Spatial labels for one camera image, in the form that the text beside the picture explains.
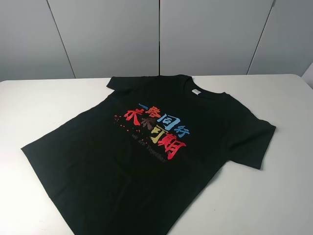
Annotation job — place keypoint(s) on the black printed t-shirt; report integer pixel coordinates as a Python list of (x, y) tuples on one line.
[(132, 164)]

